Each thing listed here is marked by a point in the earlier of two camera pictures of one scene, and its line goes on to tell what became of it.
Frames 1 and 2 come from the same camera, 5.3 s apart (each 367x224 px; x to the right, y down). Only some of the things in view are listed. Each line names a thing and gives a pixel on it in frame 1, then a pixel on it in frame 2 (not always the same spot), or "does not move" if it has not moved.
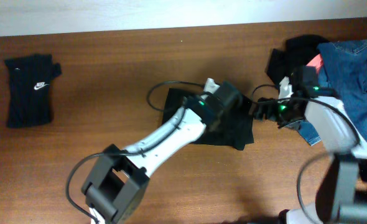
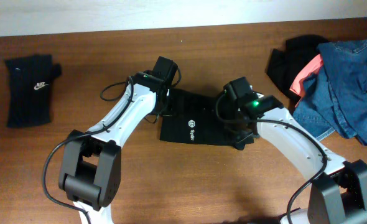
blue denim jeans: [354, 69] does not move
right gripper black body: [282, 113] → [241, 129]
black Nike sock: [30, 101] does not move
